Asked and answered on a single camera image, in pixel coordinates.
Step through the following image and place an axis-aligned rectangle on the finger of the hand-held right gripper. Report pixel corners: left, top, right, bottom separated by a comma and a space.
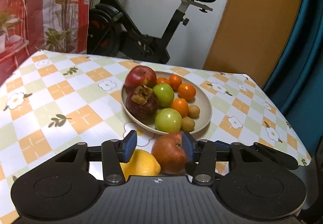
216, 140, 299, 170

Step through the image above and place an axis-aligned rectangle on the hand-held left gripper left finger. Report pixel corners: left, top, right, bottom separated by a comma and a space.
54, 130, 137, 186

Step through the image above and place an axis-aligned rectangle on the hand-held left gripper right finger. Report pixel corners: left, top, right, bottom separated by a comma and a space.
182, 132, 272, 186

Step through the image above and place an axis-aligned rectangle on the red pomegranate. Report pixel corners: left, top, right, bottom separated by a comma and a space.
151, 131, 188, 174

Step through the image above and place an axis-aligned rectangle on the green apple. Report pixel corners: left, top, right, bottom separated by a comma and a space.
152, 83, 175, 108
154, 108, 182, 132

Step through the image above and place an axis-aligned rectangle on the dark red mangosteen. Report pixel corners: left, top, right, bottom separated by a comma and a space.
126, 85, 159, 121

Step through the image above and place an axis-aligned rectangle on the beige round plate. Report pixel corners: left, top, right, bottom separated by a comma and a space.
121, 70, 213, 136

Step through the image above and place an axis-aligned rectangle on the yellow lemon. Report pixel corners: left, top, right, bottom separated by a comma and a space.
119, 149, 161, 180

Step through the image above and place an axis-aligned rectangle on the brown longan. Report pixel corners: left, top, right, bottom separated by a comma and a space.
181, 116, 196, 132
188, 105, 200, 118

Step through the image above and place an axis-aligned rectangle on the small orange tangerine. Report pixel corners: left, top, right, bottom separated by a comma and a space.
171, 98, 190, 118
178, 83, 197, 101
169, 74, 182, 88
157, 77, 172, 87

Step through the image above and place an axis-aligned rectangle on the red apple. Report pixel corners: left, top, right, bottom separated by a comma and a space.
125, 66, 157, 89

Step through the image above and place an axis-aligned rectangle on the checkered floral tablecloth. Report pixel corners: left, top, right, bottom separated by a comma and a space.
0, 50, 313, 224

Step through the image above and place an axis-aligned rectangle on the black exercise bike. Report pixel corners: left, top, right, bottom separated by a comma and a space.
87, 0, 218, 65

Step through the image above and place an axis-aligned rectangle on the blue curtain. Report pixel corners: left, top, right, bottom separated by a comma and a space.
262, 0, 323, 116

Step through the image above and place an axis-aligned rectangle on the wooden door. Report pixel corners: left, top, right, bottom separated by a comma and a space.
203, 0, 309, 88

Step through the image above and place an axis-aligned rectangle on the printed red backdrop cloth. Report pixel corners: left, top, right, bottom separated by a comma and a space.
0, 0, 94, 83

